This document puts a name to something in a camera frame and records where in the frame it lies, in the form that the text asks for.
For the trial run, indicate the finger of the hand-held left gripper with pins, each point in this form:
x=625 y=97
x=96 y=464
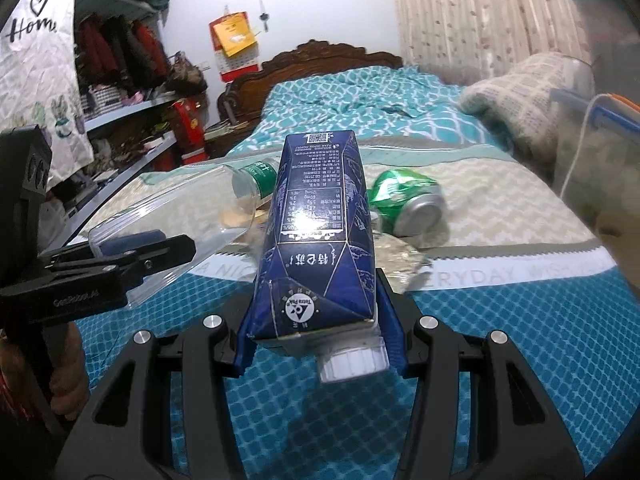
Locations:
x=160 y=255
x=131 y=244

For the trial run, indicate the grey shelf rack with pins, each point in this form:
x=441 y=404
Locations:
x=130 y=105

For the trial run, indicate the person's left hand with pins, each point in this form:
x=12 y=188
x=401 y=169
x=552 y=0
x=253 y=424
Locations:
x=72 y=375

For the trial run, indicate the crushed green can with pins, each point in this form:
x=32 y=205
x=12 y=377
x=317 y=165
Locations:
x=410 y=200

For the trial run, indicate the red wall calendar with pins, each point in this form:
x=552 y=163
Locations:
x=235 y=42

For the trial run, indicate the white printed hanging cloth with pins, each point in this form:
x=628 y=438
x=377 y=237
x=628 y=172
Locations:
x=35 y=75

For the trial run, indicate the beige teal printed blanket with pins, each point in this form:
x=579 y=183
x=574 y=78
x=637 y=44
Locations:
x=500 y=340

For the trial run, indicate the teal patterned quilt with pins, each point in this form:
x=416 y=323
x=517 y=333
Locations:
x=350 y=95

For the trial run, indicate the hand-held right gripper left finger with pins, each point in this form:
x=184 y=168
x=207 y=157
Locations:
x=246 y=345

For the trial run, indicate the wall hanging ornament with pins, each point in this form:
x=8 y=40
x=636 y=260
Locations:
x=262 y=12

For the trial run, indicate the beige patterned pillow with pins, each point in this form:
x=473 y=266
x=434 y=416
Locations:
x=525 y=100

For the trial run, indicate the pile of dark clothes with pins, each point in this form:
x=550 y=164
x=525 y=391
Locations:
x=120 y=45

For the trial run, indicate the beige patterned curtain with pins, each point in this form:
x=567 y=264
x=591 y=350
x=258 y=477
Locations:
x=475 y=15

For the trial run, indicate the crumpled silver wrapper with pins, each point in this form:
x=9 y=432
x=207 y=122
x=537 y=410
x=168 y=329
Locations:
x=402 y=260

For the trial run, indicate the brown handbag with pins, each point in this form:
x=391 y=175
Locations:
x=187 y=75

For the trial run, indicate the clear plastic bottle green label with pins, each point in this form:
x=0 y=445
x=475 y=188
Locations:
x=200 y=200

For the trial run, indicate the red bag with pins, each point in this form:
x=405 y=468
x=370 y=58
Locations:
x=190 y=132

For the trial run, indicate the carved wooden headboard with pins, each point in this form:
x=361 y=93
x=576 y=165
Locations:
x=320 y=57

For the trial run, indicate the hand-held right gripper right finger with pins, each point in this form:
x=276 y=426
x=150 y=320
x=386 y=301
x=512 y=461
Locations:
x=391 y=325

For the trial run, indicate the blue milk carton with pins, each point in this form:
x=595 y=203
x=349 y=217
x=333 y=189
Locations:
x=315 y=240

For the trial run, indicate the clear storage box blue latch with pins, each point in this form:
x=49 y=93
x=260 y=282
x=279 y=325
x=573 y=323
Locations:
x=605 y=135

